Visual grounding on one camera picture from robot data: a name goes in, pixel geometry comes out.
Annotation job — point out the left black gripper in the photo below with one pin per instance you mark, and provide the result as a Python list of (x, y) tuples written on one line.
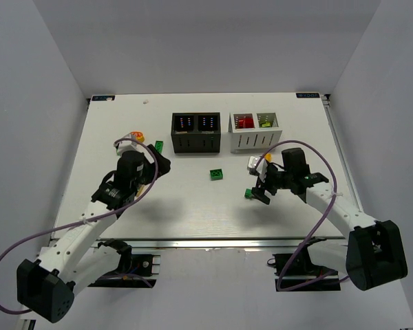
[(157, 162)]

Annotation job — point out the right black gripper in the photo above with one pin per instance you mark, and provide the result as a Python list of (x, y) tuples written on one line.
[(268, 182)]

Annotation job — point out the small dark green lego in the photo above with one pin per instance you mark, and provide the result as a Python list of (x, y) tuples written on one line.
[(248, 194)]

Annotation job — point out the red rounded lego block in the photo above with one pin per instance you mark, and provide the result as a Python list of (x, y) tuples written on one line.
[(245, 123)]

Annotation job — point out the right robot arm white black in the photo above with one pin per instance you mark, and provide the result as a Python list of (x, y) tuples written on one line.
[(373, 254)]

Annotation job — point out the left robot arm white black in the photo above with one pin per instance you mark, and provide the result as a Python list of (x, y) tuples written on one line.
[(49, 285)]

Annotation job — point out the dark green long lego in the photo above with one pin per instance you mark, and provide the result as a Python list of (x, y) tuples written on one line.
[(159, 146)]

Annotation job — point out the yellow round flower lego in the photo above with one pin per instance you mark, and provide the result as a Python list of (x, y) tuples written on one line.
[(137, 135)]

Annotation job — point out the black two-compartment container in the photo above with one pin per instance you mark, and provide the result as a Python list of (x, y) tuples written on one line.
[(196, 132)]

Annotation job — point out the dark green 2x2 lego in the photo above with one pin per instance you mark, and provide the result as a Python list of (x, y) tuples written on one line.
[(216, 174)]

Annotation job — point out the white two-compartment container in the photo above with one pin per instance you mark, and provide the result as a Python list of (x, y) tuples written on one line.
[(256, 138)]

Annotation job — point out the blue label left corner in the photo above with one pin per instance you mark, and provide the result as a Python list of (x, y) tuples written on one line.
[(103, 98)]

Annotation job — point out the blue label corner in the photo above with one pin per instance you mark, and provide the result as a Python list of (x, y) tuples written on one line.
[(103, 98), (307, 95)]

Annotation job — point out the blue label right corner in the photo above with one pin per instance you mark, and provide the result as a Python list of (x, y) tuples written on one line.
[(307, 95)]

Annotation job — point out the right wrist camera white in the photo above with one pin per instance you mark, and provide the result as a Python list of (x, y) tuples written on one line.
[(253, 162)]

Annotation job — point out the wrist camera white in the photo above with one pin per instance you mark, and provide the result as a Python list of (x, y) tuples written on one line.
[(253, 162), (128, 144)]

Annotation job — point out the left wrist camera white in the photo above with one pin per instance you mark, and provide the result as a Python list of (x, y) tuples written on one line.
[(128, 144)]

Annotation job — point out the aluminium table front rail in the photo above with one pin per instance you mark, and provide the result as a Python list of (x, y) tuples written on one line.
[(256, 243)]

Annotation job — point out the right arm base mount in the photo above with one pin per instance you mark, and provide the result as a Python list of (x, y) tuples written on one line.
[(303, 271)]

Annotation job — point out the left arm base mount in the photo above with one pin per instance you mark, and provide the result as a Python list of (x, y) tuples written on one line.
[(133, 270)]

